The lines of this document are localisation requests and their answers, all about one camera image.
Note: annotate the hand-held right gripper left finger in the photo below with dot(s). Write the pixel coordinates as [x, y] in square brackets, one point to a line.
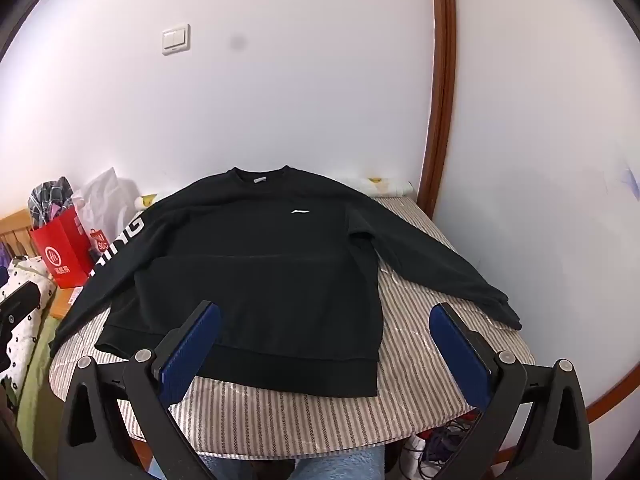
[189, 352]

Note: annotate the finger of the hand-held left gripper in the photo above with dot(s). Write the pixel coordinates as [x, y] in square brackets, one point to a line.
[22, 296]

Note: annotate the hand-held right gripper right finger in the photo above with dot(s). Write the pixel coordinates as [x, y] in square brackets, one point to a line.
[459, 352]

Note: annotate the black sweatshirt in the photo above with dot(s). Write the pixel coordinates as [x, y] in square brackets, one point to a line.
[260, 270]

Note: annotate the white dotted cloth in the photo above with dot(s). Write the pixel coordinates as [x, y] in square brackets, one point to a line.
[20, 340]

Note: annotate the red paper bag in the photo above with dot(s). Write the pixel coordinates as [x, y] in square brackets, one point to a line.
[60, 255]

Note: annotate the wooden headboard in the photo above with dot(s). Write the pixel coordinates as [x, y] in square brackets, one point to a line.
[17, 230]

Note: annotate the green cloth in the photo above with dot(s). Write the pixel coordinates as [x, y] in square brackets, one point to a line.
[35, 385]

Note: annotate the plaid clothing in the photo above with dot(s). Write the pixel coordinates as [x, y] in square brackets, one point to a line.
[50, 200]

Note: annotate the striped mattress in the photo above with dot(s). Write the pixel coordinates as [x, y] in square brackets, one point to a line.
[280, 420]

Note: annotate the white plastic bag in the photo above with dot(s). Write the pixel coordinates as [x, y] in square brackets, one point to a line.
[107, 200]

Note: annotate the duck print rolled mat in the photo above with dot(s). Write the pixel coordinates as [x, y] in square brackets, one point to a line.
[390, 187]

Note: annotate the wooden door frame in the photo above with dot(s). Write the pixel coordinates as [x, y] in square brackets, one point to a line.
[440, 85]

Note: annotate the white light switch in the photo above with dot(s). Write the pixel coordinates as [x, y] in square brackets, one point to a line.
[176, 39]

